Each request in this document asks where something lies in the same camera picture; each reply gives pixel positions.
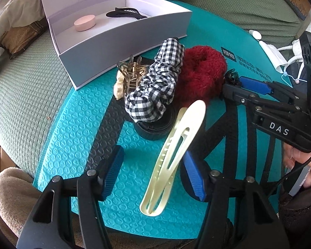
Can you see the black white gingham scrunchie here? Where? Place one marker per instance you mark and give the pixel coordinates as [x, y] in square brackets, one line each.
[155, 92]

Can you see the white clothes hanger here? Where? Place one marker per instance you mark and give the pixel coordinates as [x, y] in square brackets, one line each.
[295, 60]

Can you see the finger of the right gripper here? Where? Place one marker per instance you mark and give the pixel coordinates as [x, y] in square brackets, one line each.
[265, 105]
[276, 90]

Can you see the cream bead hair clip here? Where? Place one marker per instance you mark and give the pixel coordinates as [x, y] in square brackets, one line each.
[119, 86]

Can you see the white tube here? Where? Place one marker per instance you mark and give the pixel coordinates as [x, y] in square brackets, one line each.
[255, 34]

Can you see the brown pillow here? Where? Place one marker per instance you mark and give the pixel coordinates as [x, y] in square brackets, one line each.
[17, 40]

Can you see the pink round case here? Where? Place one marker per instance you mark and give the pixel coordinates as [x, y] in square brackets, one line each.
[84, 23]

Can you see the lavender gift box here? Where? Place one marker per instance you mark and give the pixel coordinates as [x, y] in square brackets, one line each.
[87, 55]

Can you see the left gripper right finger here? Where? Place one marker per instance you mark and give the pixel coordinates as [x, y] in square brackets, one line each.
[212, 187]

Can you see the black hair band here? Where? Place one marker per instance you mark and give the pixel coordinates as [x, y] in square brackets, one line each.
[158, 129]

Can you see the beige plush toy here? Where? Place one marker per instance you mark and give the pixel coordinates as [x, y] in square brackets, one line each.
[17, 199]

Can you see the black long hair clip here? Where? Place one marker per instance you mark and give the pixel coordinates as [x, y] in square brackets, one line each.
[126, 12]

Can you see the green bed cover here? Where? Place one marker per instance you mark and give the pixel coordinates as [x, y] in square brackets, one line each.
[34, 85]

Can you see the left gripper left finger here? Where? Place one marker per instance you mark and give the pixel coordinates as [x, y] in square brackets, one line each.
[93, 187]

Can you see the red fluffy scrunchie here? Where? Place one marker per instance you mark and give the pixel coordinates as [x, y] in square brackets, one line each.
[201, 77]

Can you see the small black pearl hair clip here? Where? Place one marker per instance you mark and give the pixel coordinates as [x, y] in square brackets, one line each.
[232, 77]

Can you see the white face mask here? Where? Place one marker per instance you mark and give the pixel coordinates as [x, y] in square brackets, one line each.
[276, 58]

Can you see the cream long hair clip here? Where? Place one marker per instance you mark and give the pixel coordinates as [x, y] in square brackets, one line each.
[187, 124]

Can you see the gold metal claw clip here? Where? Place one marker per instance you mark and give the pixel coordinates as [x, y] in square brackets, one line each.
[133, 72]

